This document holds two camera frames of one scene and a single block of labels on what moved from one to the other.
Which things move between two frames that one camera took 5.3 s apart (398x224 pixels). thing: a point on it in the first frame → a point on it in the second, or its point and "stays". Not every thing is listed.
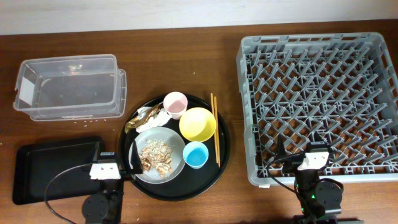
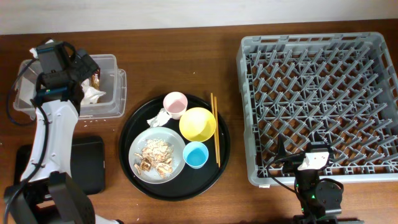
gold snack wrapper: (143, 113) → (95, 79)
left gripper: (135, 167) → (86, 63)
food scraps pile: (157, 155) stays
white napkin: (158, 119) → (91, 94)
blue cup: (196, 154) stays
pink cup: (175, 103) stays
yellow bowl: (197, 124) stays
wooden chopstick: (218, 160) stays
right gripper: (280, 148) stays
